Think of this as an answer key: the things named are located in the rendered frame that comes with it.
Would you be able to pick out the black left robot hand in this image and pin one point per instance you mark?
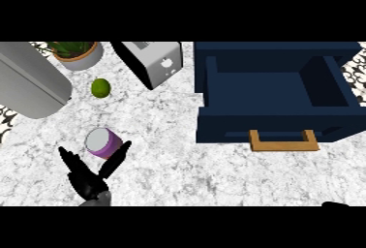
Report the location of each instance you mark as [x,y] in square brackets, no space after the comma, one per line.
[86,182]

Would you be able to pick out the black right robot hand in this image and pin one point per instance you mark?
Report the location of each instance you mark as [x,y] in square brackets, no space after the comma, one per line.
[334,204]

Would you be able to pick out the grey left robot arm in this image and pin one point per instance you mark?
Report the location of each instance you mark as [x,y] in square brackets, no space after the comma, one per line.
[98,201]

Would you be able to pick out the purple can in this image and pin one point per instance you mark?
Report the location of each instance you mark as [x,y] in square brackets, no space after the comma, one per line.
[102,142]

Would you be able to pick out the dark blue open drawer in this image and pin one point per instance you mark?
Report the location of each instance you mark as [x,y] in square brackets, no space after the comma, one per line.
[281,103]

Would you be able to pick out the dark blue drawer cabinet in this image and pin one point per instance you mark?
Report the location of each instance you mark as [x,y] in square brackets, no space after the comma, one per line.
[279,53]

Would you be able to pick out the green lime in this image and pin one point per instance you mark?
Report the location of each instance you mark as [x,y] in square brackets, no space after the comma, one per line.
[100,87]

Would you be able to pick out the large grey rounded appliance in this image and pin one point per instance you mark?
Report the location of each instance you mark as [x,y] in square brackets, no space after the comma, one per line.
[30,80]

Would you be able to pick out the potted green plant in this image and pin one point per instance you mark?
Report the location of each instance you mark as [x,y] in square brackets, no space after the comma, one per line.
[75,54]

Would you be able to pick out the grey toaster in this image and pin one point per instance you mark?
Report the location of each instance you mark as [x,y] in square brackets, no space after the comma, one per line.
[155,61]

